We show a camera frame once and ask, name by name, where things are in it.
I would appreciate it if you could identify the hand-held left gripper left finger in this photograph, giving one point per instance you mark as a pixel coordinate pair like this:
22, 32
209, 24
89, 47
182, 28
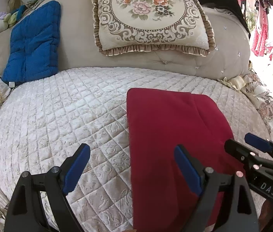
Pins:
77, 166

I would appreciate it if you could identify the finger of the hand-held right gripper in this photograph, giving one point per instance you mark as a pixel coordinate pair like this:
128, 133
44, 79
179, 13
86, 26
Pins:
257, 141
238, 148

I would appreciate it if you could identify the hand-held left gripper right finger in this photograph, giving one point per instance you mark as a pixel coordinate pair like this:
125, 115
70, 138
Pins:
187, 166

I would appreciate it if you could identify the red fleece garment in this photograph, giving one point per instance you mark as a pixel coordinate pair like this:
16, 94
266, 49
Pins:
163, 125

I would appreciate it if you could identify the floral armrest pillow right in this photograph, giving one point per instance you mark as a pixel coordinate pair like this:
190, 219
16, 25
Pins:
267, 106

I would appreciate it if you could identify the white quilted sofa cover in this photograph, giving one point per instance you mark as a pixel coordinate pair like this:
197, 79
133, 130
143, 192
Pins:
66, 113

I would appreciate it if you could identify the cream ruffled cloth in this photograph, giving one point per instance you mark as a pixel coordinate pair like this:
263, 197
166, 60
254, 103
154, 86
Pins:
234, 82

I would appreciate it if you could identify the hanging pink dotted garment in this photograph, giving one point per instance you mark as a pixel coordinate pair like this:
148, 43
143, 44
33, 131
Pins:
260, 36

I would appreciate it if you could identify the beige tufted sofa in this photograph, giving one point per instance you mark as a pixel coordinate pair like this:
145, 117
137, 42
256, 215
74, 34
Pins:
78, 48

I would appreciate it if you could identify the blue quilted cushion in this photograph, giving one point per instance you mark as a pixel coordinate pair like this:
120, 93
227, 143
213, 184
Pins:
32, 43

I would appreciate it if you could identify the floral embroidered ruffled cushion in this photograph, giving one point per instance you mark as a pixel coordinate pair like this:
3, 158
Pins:
151, 17

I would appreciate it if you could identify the green soft item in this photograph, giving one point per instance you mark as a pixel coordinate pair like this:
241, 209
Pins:
10, 19

